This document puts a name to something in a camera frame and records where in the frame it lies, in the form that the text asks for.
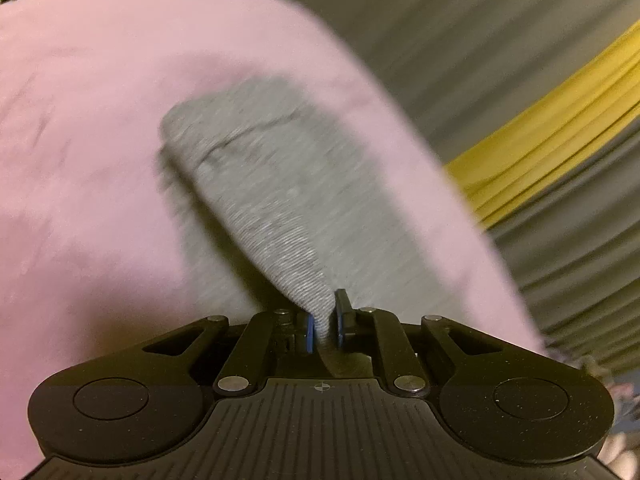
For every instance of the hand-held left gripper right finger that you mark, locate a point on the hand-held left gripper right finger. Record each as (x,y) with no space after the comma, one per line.
(341,332)

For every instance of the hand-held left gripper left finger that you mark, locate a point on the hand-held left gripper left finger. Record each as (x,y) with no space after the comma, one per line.
(310,341)

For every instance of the grey pants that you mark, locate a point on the grey pants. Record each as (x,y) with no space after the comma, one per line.
(280,195)

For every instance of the pink blanket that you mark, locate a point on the pink blanket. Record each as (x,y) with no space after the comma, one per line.
(85,170)

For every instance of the yellow curtain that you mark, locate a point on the yellow curtain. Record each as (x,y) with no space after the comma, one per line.
(555,130)

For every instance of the grey curtain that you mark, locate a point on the grey curtain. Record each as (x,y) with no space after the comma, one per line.
(450,15)

